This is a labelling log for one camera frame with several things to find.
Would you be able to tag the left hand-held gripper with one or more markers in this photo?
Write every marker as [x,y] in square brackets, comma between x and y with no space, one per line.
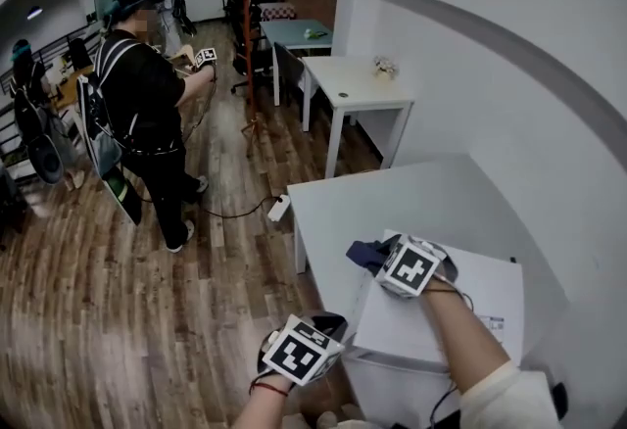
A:
[301,351]

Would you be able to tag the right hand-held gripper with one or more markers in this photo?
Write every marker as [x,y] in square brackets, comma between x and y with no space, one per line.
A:
[409,268]

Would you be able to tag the dark blue cloth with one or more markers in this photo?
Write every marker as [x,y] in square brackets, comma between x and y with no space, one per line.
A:
[362,254]

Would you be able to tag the white microwave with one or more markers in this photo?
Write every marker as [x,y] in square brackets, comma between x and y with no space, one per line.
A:
[470,285]

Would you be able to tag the person's left forearm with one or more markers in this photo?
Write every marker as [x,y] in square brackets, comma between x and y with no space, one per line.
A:
[264,410]

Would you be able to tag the person's right forearm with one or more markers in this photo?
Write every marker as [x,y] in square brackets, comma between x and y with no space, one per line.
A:
[465,339]

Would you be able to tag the person's right shoe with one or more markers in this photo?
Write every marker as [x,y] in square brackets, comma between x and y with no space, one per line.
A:
[328,419]

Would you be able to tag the white power strip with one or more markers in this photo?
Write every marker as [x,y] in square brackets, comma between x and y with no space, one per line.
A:
[278,208]

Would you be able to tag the small white desk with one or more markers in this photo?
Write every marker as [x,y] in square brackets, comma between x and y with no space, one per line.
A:
[352,84]

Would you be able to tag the white flower pot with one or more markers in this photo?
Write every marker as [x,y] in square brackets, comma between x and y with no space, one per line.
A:
[386,68]

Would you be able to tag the dark chair with draped cloth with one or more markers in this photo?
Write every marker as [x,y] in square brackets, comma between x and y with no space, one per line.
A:
[288,69]

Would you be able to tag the small green item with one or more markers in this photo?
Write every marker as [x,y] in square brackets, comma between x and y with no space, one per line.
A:
[313,33]

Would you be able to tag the light blue table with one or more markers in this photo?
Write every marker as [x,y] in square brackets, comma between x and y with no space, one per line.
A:
[294,33]

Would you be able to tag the red wooden coat rack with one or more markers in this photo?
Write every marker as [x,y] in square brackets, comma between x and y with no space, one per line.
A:
[247,35]

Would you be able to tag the red checkered cloth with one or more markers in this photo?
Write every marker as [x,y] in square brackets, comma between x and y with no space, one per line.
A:
[278,12]

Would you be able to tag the wooden clothes hanger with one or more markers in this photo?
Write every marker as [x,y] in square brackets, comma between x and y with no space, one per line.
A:
[180,56]

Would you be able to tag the black swivel chair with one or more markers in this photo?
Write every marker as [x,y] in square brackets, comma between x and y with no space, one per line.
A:
[240,1]

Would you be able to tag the black metal railing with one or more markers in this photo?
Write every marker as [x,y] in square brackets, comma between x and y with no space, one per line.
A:
[49,50]

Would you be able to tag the white ceiling lamp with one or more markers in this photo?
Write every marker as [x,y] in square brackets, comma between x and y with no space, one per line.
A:
[34,13]

